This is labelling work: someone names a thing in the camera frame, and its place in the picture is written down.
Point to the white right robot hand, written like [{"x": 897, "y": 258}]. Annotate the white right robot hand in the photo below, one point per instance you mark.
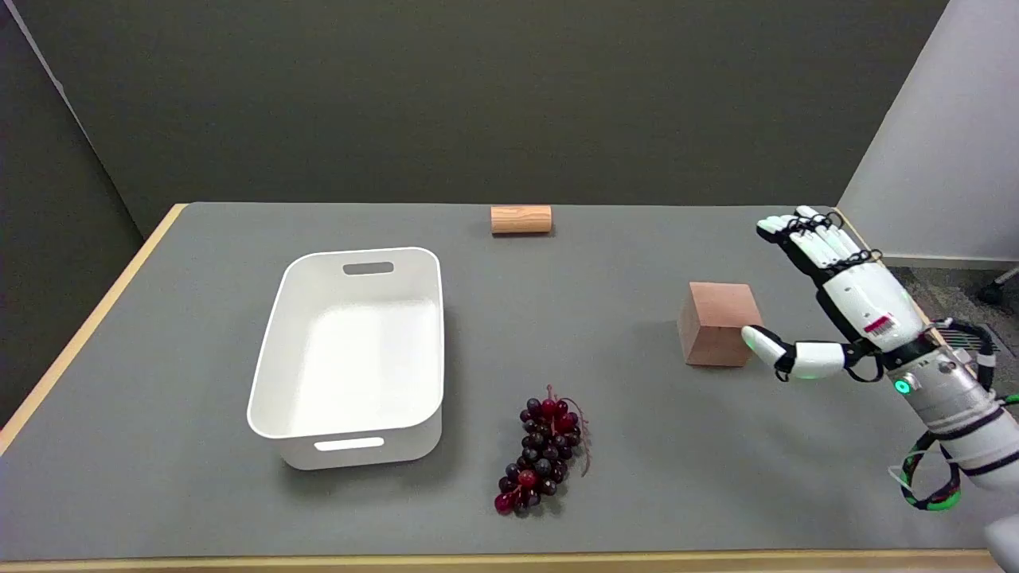
[{"x": 864, "y": 302}]

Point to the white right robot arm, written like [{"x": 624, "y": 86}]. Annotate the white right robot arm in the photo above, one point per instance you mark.
[{"x": 967, "y": 418}]

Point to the wooden cube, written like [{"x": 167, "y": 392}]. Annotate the wooden cube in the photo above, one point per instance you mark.
[{"x": 720, "y": 322}]

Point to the black chair leg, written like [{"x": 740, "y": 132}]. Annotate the black chair leg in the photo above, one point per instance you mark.
[{"x": 998, "y": 288}]

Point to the wooden cylinder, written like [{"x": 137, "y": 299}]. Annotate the wooden cylinder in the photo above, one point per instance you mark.
[{"x": 521, "y": 219}]

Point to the dark red grape bunch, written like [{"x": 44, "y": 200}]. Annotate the dark red grape bunch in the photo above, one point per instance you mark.
[{"x": 541, "y": 458}]

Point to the white plastic bin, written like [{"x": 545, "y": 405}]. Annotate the white plastic bin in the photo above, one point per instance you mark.
[{"x": 354, "y": 354}]

